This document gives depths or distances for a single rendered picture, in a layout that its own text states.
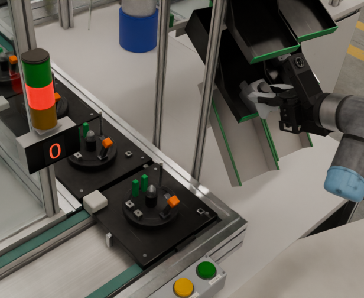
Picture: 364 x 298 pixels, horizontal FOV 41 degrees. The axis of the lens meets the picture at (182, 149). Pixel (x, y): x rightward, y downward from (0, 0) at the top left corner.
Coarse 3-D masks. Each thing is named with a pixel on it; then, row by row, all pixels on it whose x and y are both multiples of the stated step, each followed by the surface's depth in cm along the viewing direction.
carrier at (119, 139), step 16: (80, 128) 140; (96, 128) 141; (112, 128) 142; (80, 144) 132; (96, 144) 131; (112, 144) 133; (128, 144) 137; (64, 160) 130; (80, 160) 127; (96, 160) 128; (112, 160) 130; (128, 160) 132; (144, 160) 132; (64, 176) 126; (80, 176) 126; (96, 176) 127; (112, 176) 127; (128, 176) 130; (80, 192) 122
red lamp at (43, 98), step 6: (30, 90) 88; (36, 90) 88; (42, 90) 88; (48, 90) 89; (30, 96) 90; (36, 96) 89; (42, 96) 89; (48, 96) 90; (30, 102) 91; (36, 102) 90; (42, 102) 90; (48, 102) 91; (54, 102) 93; (36, 108) 91; (42, 108) 91
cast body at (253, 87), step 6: (240, 84) 116; (246, 84) 116; (252, 84) 111; (258, 84) 111; (264, 84) 111; (246, 90) 113; (252, 90) 111; (258, 90) 110; (264, 90) 110; (270, 90) 112; (240, 96) 115; (246, 96) 114; (246, 102) 114; (252, 102) 113; (252, 108) 113
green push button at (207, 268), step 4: (200, 264) 108; (204, 264) 108; (208, 264) 109; (212, 264) 109; (200, 268) 108; (204, 268) 108; (208, 268) 108; (212, 268) 108; (200, 272) 107; (204, 272) 107; (208, 272) 107; (212, 272) 107; (204, 276) 107; (208, 276) 106; (212, 276) 107
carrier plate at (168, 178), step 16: (112, 192) 123; (176, 192) 125; (112, 208) 119; (192, 208) 121; (208, 208) 121; (112, 224) 115; (128, 224) 116; (176, 224) 117; (192, 224) 117; (208, 224) 119; (128, 240) 112; (144, 240) 112; (160, 240) 113; (176, 240) 113; (144, 256) 109; (160, 256) 110
